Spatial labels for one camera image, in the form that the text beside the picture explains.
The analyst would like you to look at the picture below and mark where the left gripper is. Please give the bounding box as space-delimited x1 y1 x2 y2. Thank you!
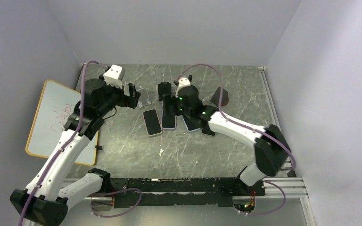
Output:
97 74 140 116

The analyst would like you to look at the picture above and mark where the phone with lilac case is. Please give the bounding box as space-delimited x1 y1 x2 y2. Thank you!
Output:
161 107 177 130

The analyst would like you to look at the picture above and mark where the phone with light blue case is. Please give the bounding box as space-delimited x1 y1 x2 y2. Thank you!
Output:
182 115 203 132

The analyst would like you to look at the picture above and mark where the phone with beige case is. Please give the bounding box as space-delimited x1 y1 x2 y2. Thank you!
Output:
143 109 163 137

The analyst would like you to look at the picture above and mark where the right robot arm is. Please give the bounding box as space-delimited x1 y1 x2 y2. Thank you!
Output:
158 82 291 195

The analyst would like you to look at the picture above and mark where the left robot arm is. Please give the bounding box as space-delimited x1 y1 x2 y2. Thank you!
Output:
10 79 141 226

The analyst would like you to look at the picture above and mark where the black rectangular phone stand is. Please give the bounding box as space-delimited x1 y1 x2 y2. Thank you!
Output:
157 81 172 102

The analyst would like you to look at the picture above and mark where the silver metal phone stand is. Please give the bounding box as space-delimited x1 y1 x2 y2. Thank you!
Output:
137 88 151 108

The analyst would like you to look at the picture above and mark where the black phone without case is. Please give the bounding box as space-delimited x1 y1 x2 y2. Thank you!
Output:
202 125 216 137

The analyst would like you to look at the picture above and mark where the dark wooden phone stand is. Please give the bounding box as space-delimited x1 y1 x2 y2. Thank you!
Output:
210 87 229 106

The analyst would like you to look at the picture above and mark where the small black clip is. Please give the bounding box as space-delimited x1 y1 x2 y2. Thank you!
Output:
95 145 103 151

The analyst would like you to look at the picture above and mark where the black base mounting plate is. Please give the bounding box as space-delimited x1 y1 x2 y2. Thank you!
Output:
80 177 266 209

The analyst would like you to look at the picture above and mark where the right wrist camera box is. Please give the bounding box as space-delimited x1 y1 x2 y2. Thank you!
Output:
175 76 191 98

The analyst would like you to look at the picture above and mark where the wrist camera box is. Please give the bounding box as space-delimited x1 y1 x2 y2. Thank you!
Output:
103 65 125 89
175 76 191 98

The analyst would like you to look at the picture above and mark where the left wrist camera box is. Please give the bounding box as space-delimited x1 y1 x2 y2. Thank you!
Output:
103 65 125 89

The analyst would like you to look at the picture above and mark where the whiteboard with yellow frame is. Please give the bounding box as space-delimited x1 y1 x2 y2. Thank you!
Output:
25 79 99 167

